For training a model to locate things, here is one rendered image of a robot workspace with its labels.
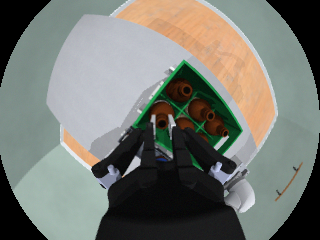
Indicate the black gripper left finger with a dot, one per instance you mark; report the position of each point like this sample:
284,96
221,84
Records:
110,169

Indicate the green bottle crate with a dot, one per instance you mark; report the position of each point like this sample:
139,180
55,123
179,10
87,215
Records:
207,92

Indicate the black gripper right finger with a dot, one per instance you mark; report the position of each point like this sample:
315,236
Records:
209,159

